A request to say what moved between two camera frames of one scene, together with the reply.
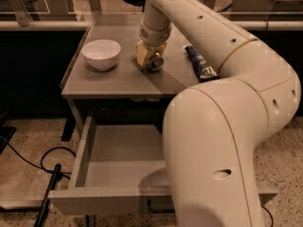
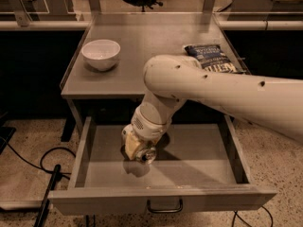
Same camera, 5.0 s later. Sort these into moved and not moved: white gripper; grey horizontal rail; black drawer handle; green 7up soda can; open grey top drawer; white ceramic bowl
Moved: green 7up soda can; white gripper
Not moved: white ceramic bowl; black drawer handle; grey horizontal rail; open grey top drawer
